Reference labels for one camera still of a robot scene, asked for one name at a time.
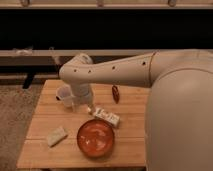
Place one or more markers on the long metal rail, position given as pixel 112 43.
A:
pixel 48 57

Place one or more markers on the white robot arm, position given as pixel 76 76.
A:
pixel 179 110

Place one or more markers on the beige sponge block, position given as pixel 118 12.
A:
pixel 56 136

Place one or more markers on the orange ceramic bowl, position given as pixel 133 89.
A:
pixel 95 138

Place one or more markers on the clear plastic cup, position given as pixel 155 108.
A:
pixel 64 94

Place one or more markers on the wooden table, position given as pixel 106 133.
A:
pixel 129 148

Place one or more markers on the dark red chip bag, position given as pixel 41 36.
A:
pixel 115 93

